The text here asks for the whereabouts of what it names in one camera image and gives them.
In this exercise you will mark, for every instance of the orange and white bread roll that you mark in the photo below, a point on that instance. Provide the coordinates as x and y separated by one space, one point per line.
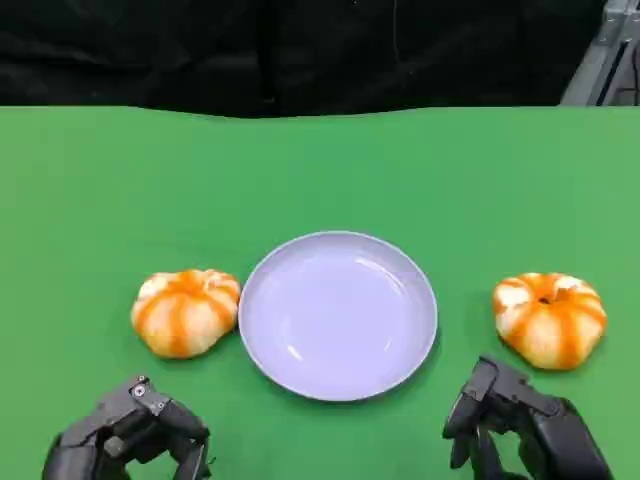
185 312
549 320

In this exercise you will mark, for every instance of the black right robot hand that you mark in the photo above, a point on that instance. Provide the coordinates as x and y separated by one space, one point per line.
525 430

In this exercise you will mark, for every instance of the grey metal frame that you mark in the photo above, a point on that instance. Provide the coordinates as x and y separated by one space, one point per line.
602 65

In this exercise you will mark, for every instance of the lilac plate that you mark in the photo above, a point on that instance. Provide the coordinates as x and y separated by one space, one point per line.
338 316

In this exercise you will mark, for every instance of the black backdrop cloth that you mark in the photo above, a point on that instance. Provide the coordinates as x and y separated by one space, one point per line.
280 50

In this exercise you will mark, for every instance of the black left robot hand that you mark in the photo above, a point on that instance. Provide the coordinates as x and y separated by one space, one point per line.
125 430

